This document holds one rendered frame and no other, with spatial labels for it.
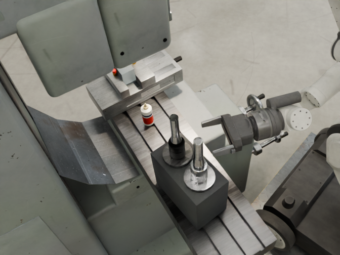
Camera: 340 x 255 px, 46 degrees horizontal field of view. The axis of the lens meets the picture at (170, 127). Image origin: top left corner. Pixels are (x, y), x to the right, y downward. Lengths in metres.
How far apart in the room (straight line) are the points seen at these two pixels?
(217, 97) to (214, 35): 1.42
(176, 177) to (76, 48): 0.45
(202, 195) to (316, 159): 0.84
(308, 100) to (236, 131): 0.26
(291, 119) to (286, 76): 1.78
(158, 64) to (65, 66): 0.63
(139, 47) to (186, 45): 2.01
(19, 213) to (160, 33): 0.64
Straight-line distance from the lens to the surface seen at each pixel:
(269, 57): 3.04
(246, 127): 1.15
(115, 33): 1.05
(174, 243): 2.04
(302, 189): 1.76
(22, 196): 1.15
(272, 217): 1.68
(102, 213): 1.58
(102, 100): 1.50
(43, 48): 0.97
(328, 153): 1.46
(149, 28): 1.09
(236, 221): 1.30
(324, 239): 1.72
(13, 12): 0.91
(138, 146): 1.44
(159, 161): 1.18
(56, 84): 1.05
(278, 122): 1.17
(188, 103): 1.64
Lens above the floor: 2.13
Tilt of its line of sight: 55 degrees down
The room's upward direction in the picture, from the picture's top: 7 degrees counter-clockwise
